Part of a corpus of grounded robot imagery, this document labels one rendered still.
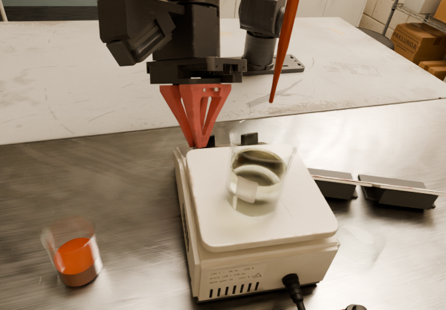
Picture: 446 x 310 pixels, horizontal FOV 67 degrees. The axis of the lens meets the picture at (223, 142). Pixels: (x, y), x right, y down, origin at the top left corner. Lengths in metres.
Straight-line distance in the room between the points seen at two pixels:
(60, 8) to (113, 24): 2.98
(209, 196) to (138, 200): 0.14
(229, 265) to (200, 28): 0.22
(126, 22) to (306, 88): 0.45
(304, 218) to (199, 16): 0.22
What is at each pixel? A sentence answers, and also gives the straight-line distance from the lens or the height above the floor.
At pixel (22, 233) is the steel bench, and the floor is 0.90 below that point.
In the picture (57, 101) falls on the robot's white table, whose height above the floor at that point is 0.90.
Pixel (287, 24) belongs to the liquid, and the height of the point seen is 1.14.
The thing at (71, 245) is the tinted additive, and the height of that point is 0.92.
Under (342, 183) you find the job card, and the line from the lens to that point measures 0.44.
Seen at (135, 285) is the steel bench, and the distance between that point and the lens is 0.36.
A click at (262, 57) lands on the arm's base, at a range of 0.69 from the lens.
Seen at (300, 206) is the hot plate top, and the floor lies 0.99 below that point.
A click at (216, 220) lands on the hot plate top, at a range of 0.29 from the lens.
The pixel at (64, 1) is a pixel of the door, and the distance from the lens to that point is 3.29.
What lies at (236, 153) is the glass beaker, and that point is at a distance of 0.25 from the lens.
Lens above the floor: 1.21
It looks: 38 degrees down
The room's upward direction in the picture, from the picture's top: 6 degrees clockwise
